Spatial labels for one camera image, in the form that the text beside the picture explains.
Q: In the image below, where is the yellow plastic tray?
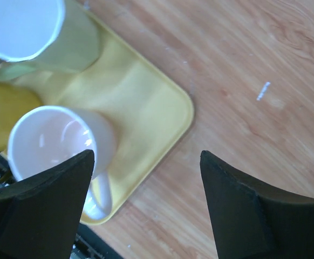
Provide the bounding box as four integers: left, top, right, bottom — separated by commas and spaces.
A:
0, 5, 195, 226

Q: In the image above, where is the yellow black-handled mug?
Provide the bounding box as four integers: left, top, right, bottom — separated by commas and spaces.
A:
0, 83, 43, 152

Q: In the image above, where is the pink white mug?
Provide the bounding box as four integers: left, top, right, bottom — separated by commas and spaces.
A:
7, 105, 117, 220

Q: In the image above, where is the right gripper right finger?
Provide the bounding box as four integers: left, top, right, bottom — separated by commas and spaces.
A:
200, 151, 314, 258

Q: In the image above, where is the white green-handled mug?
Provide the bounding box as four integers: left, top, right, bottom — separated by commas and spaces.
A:
0, 1, 100, 81

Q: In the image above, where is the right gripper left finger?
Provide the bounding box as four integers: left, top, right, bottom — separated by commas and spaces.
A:
0, 149, 94, 258

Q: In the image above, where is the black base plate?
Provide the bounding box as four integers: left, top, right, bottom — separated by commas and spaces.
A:
0, 155, 122, 258

